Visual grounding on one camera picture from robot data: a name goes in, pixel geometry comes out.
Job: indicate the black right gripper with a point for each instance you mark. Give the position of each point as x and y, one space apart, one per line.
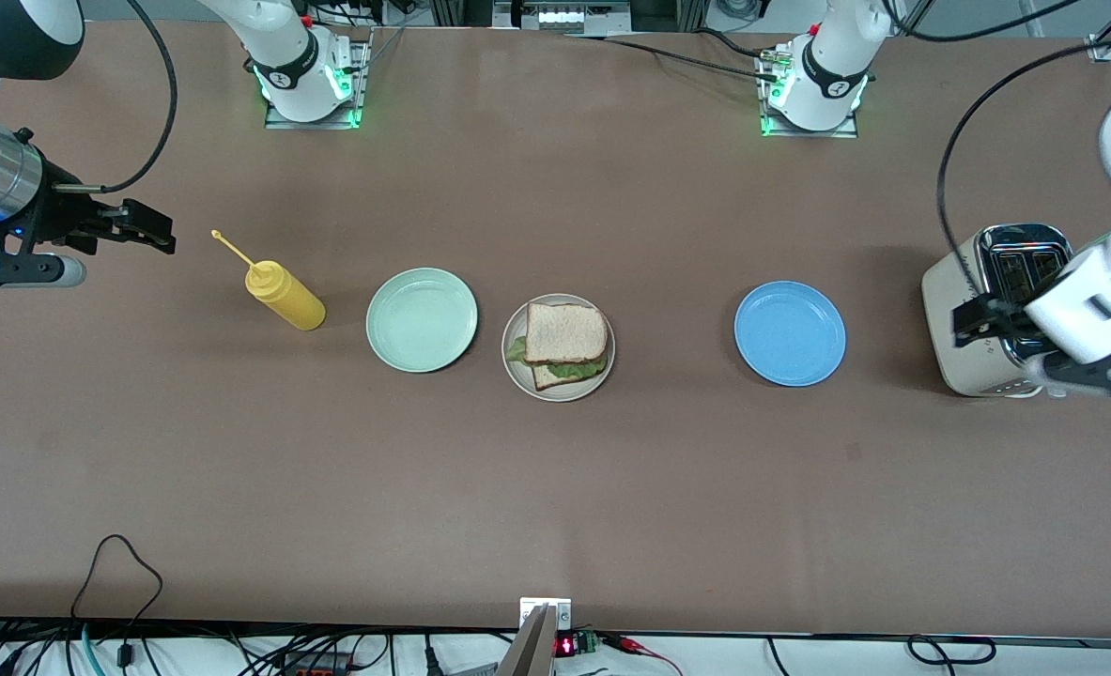
59 218

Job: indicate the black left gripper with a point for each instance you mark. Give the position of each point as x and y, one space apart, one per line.
998 317

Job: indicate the yellow squeeze bottle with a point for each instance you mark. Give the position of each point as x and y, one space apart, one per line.
290 302

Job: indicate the green lettuce leaf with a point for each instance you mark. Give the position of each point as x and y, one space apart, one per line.
578 369

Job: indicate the bread slice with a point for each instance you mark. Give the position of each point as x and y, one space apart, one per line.
547 379
566 333

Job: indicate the beige plate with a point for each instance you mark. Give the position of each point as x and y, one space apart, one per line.
555 395

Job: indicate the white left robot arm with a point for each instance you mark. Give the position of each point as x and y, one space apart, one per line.
832 56

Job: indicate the blue plate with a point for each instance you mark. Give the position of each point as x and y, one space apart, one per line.
790 333

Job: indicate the pale green plate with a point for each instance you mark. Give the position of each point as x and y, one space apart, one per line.
422 320

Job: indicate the cream chrome toaster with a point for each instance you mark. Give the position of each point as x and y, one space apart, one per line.
959 282

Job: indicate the white electronic device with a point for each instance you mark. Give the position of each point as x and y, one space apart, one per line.
560 17

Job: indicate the red clip lead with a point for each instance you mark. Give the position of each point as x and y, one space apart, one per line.
644 652

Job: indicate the red display circuit board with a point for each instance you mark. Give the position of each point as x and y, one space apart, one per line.
566 646

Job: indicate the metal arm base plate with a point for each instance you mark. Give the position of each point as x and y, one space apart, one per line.
804 134
311 125

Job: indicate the aluminium camera post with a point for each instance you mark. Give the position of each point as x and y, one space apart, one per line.
527 657

